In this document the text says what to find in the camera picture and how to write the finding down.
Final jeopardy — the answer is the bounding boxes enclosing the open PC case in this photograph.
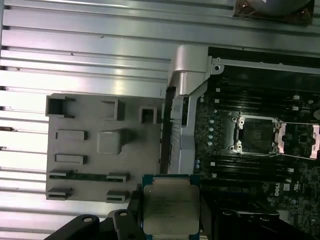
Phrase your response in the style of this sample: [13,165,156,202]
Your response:
[161,44,320,240]

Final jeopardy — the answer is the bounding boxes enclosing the metal socket cover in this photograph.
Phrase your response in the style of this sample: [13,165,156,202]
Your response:
[275,121,320,160]

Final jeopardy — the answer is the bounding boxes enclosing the CPU socket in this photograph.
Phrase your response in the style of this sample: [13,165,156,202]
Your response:
[233,116,281,155]

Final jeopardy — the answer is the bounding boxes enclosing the green RAM stick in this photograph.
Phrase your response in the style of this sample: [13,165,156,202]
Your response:
[49,171,130,181]

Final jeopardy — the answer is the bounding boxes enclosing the metal locking lever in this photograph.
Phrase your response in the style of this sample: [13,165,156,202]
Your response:
[243,151,286,160]

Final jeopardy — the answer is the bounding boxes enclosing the silver green CPU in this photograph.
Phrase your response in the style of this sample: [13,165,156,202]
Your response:
[141,174,201,237]

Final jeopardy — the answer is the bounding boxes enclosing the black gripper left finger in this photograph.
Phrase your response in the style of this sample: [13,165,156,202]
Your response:
[48,190,144,240]

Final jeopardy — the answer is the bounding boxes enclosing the grey parts rack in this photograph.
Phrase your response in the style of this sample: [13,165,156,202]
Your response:
[45,92,165,203]

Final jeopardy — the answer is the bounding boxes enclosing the green motherboard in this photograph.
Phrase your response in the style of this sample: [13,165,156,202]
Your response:
[194,74,320,240]

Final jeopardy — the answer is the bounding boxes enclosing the black RAM slot white latches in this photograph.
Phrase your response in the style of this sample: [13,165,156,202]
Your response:
[210,161,295,174]
[214,86,301,101]
[214,97,301,112]
[210,172,292,185]

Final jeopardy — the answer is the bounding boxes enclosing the black graphics card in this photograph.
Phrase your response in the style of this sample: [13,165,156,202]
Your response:
[219,196,280,216]

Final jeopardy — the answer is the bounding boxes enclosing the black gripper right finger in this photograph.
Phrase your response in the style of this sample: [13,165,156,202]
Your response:
[199,197,313,240]

